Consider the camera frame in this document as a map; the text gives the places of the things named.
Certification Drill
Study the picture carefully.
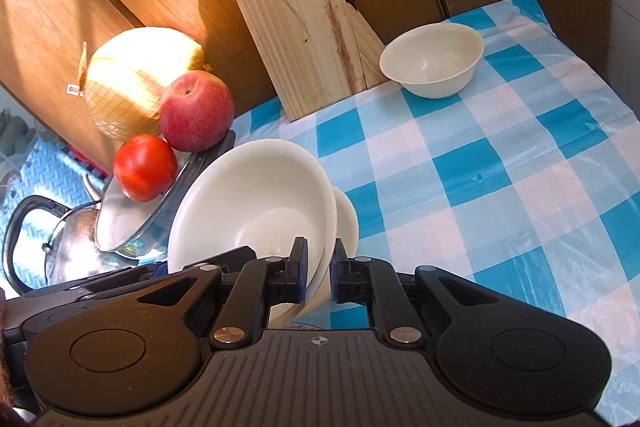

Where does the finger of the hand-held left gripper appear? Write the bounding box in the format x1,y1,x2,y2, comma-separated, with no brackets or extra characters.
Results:
75,246,257,303

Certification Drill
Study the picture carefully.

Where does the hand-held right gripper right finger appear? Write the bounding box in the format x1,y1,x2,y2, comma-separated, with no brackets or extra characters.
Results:
331,238,501,343

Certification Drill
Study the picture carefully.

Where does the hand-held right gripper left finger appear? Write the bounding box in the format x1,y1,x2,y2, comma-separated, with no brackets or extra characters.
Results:
135,237,309,350

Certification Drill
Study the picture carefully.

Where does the cream bowl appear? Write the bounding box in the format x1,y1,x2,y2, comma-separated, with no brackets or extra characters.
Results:
295,186,360,320
167,139,339,330
379,23,485,99

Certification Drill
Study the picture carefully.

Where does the glass pot lid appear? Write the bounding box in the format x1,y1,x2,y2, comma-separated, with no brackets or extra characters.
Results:
94,132,237,253

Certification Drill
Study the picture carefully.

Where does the steel kettle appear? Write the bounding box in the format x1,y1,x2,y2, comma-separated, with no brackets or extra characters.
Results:
2,194,126,295

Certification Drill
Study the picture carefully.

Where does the red tomato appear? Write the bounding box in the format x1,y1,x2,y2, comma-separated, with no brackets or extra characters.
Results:
113,134,179,202

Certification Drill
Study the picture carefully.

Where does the red apple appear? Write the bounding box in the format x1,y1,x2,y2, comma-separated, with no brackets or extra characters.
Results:
159,70,236,152

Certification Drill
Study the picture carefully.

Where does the yellow netted melon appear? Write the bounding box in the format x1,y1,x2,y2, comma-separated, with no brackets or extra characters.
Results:
82,27,206,144

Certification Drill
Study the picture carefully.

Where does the blue checkered tablecloth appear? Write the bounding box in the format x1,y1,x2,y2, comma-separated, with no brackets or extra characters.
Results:
232,0,640,427

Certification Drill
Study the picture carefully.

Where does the wooden knife block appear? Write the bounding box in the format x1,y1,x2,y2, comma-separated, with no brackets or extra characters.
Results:
223,0,388,122

